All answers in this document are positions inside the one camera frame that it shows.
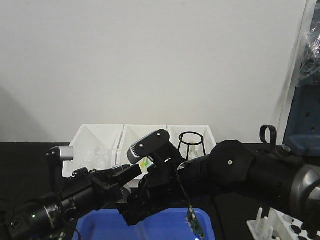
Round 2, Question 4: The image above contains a green circuit board cable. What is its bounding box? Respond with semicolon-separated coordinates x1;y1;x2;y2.
185;204;206;240

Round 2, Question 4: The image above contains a left white storage bin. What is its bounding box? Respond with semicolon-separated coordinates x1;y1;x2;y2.
62;124;124;178

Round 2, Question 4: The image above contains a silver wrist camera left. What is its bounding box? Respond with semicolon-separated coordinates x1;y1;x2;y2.
46;145;75;162

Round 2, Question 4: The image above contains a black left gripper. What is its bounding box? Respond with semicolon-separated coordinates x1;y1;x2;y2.
73;164;141;208

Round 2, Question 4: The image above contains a right white storage bin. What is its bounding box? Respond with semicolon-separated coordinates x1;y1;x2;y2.
167;125;217;159

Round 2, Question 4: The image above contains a white test tube rack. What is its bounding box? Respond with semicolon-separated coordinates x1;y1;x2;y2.
246;207;320;240

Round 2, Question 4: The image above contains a black wire tripod stand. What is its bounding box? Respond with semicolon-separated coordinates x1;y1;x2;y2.
178;131;206;160

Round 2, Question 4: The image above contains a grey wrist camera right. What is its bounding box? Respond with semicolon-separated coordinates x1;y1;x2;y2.
127;129;170;164

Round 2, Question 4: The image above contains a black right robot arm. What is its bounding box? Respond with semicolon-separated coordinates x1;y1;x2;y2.
119;129;320;239

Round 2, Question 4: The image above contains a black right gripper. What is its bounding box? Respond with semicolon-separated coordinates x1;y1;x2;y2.
117;142;184;226

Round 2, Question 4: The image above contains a clear bag of pegs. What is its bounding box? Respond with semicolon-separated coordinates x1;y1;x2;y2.
297;21;320;87

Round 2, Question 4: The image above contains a glass flask in bin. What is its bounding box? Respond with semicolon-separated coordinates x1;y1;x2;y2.
186;141;200;160

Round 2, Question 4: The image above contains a white storage bin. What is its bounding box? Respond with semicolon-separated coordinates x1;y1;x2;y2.
167;125;217;159
116;124;167;188
62;124;124;178

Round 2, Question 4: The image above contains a blue plastic tray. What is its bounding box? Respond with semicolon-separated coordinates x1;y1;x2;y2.
72;207;216;240

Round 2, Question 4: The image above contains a grey pegboard drying rack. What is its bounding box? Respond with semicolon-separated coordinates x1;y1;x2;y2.
283;0;320;157

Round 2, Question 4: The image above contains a glassware in left bin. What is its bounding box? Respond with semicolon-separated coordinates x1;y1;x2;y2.
83;147;111;169

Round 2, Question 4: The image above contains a middle white storage bin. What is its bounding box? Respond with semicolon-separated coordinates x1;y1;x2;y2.
116;124;167;188

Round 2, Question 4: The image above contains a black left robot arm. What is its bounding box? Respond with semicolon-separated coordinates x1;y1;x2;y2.
0;164;142;240

